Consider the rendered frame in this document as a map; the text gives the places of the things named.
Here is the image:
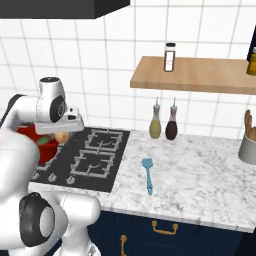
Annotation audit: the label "blue spatula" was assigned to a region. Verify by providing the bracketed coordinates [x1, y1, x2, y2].
[141, 157, 155, 196]

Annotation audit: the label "wooden utensils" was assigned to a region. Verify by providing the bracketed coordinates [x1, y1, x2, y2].
[243, 108, 256, 143]

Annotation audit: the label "green broccoli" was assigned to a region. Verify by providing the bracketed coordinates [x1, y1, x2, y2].
[36, 135, 52, 146]

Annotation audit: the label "gold drawer handle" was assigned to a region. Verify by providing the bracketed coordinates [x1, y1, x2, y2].
[151, 219, 180, 236]

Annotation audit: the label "dark brown vinegar bottle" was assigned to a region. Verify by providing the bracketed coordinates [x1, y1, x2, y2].
[164, 97, 179, 141]

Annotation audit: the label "black range hood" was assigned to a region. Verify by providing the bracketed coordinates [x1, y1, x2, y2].
[0, 0, 131, 20]

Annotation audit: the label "tan squash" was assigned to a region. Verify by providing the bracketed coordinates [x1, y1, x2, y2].
[54, 132, 71, 145]

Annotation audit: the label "grey utensil pot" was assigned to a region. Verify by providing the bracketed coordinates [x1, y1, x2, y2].
[237, 132, 256, 166]

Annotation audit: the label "black tall bottle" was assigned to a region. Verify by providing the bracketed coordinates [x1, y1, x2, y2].
[246, 32, 256, 63]

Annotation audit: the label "red pot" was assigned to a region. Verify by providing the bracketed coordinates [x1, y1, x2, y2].
[16, 123, 62, 165]

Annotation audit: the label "olive oil bottle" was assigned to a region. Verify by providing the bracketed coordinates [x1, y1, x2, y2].
[148, 96, 163, 140]

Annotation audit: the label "navy drawer front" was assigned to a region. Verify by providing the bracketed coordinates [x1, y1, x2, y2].
[131, 215, 246, 256]

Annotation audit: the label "gold cupboard door handle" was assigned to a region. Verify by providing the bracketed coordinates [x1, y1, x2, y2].
[119, 234, 129, 256]

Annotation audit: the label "wooden wall shelf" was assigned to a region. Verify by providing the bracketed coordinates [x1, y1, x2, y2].
[129, 55, 256, 96]

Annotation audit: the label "spice jar with black lid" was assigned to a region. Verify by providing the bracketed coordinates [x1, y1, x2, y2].
[163, 42, 177, 73]

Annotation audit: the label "navy cupboard door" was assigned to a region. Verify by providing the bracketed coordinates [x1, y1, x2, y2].
[88, 209, 133, 256]

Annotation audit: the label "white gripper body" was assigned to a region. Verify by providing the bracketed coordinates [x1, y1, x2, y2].
[34, 114, 85, 136]

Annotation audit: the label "black hob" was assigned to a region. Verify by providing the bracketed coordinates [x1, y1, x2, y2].
[29, 126, 131, 194]

